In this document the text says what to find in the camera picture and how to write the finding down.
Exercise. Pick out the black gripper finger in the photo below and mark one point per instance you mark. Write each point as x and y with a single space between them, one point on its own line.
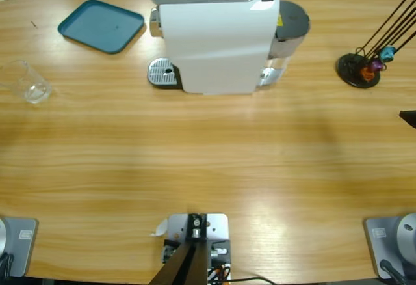
411 117

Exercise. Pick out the teal coffee capsule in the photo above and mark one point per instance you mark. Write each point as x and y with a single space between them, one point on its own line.
387 54

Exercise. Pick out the clear glass cup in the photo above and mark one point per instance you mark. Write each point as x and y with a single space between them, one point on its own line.
35 93

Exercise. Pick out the orange coffee capsule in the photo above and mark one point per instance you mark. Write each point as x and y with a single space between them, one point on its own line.
367 74

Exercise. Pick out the purple coffee capsule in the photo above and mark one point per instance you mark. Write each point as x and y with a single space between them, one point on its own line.
377 65

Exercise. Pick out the white capsule coffee machine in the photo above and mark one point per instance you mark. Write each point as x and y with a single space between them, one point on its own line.
211 37

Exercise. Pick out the black capsule holder with rods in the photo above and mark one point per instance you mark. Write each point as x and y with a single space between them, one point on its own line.
349 70

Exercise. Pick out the clear water tank dark lid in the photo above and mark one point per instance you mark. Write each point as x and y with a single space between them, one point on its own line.
292 18

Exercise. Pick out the metal drip tray grate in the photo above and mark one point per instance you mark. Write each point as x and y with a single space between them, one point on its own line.
159 70

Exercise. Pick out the white paper tag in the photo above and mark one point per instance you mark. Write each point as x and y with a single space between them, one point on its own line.
161 228

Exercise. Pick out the teal plastic tray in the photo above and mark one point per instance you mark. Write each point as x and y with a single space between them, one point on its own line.
97 24

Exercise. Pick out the grey base plate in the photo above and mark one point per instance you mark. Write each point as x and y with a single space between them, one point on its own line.
373 242
22 249

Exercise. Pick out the dark camera post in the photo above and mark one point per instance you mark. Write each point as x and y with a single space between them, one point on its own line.
188 265

